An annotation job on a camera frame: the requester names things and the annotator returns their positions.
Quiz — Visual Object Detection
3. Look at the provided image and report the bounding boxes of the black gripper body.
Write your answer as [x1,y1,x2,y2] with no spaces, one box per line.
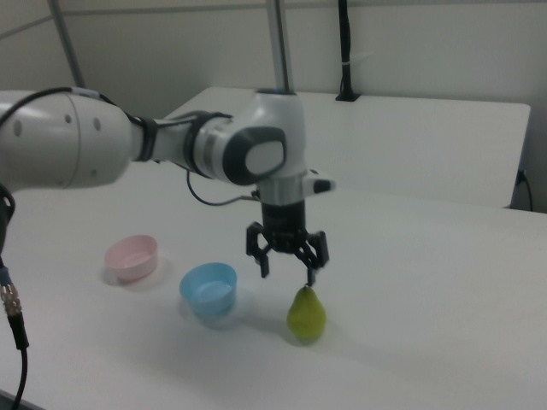
[259,199,309,254]

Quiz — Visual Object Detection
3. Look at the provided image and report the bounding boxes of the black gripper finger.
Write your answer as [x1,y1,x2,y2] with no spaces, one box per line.
[244,221,272,279]
[293,230,332,289]

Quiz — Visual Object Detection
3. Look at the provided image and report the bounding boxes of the green pear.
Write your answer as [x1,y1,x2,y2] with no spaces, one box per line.
[285,284,328,342]

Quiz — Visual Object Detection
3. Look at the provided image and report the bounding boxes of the blue plastic bowl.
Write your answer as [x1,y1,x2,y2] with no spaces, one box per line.
[179,261,238,319]

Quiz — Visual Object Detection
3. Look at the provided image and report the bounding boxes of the pink plastic bowl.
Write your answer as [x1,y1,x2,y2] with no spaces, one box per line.
[104,233,159,284]

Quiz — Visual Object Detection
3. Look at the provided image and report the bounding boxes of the black pole with clamp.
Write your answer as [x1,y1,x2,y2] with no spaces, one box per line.
[334,0,362,103]

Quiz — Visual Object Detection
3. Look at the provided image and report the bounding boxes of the thin dark gripper cable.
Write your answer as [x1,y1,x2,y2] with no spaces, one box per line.
[185,169,262,207]

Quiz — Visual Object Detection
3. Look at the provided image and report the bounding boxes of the wide grey metal frame post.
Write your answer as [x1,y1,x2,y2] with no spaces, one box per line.
[266,0,297,91]

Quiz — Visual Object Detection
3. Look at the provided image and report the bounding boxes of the black cable beside table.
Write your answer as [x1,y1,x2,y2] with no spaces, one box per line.
[517,169,536,212]

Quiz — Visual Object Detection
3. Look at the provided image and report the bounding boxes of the thick black camera cable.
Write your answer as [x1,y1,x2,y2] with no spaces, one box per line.
[0,182,32,409]

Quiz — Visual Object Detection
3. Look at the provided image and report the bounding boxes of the slanted grey metal frame post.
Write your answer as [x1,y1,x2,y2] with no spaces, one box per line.
[45,0,87,89]

